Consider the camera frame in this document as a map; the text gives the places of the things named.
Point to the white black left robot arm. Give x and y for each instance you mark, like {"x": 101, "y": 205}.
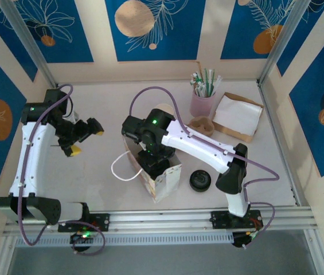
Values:
{"x": 32, "y": 160}

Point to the stack of paper cups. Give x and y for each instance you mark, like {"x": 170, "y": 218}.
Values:
{"x": 166, "y": 108}

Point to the black plastic cup lid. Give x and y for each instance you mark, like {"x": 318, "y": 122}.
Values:
{"x": 200, "y": 179}

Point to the brown cardboard cup carrier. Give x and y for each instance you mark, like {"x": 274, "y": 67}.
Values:
{"x": 203, "y": 126}

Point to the pink straw holder cup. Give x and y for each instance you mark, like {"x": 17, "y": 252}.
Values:
{"x": 202, "y": 106}

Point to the paper wrapped straw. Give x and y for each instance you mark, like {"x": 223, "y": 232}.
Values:
{"x": 218, "y": 83}
{"x": 207, "y": 80}
{"x": 201, "y": 87}
{"x": 195, "y": 83}
{"x": 212, "y": 81}

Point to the brown bag with napkins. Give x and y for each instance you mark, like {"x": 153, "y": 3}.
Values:
{"x": 242, "y": 135}

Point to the white paper napkin stack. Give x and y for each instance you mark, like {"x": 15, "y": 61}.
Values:
{"x": 239, "y": 114}

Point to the black controller board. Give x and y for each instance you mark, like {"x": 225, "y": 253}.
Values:
{"x": 81, "y": 242}

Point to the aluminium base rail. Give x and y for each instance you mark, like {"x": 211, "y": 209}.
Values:
{"x": 161, "y": 222}

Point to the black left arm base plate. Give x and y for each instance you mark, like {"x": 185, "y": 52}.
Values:
{"x": 101, "y": 222}

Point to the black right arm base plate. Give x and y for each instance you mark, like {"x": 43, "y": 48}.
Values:
{"x": 220, "y": 220}

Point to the aluminium frame post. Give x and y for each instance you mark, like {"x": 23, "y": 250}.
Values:
{"x": 30, "y": 43}
{"x": 282, "y": 43}

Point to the aluminium table side rail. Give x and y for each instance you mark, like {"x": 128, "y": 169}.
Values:
{"x": 276, "y": 134}

